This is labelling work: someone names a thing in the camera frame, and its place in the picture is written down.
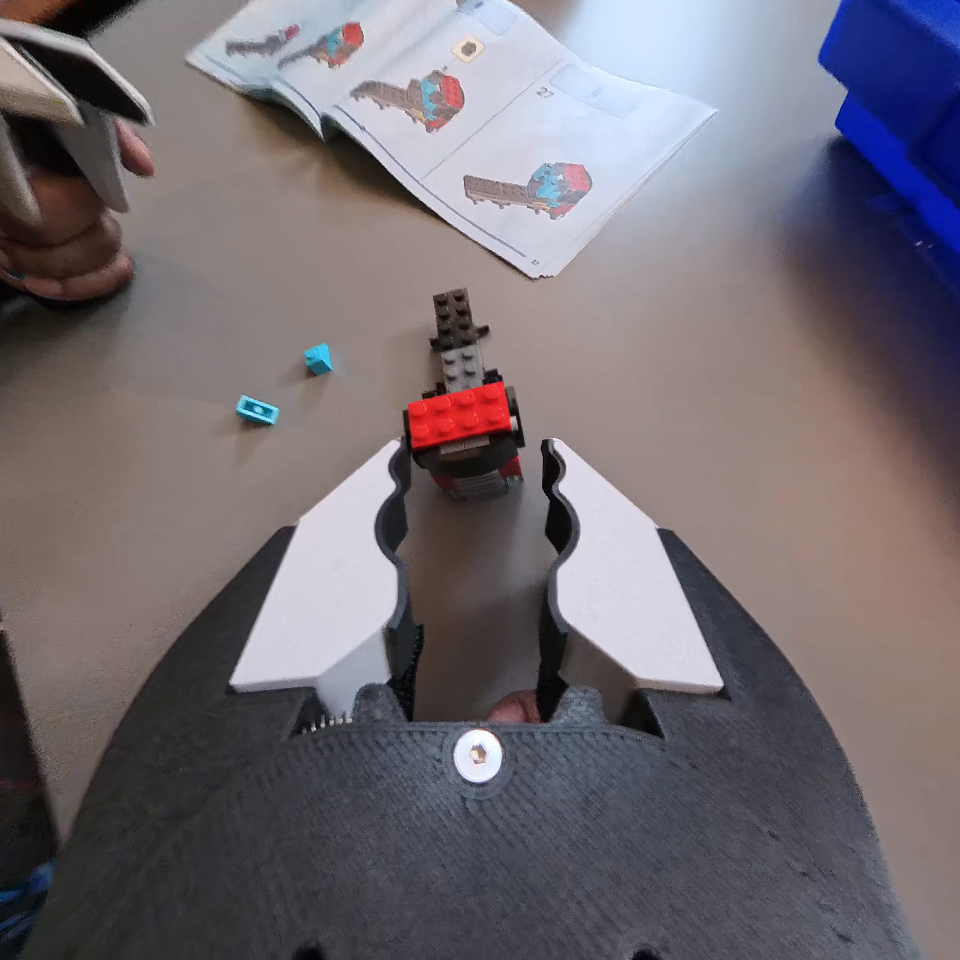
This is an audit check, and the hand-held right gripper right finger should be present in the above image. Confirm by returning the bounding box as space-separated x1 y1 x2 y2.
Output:
537 439 727 726

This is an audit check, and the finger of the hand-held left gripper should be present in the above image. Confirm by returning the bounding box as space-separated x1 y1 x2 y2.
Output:
0 43 84 236
0 18 156 216

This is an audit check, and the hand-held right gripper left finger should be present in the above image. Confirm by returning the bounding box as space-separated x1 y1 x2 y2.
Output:
228 438 426 723

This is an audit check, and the long black toy brick assembly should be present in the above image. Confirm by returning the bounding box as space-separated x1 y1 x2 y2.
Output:
420 287 526 502

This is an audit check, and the instruction booklet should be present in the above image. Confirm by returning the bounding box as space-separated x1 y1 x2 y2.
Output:
185 0 719 280

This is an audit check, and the blue plastic bin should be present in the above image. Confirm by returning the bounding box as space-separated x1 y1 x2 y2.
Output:
817 0 960 282

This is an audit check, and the grey desk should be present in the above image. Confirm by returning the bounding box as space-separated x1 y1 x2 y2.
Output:
0 0 960 826

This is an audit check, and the person's left hand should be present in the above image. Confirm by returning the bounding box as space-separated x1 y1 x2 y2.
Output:
0 121 157 303

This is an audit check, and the person's black jacket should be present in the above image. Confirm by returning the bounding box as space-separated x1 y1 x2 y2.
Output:
0 607 61 960

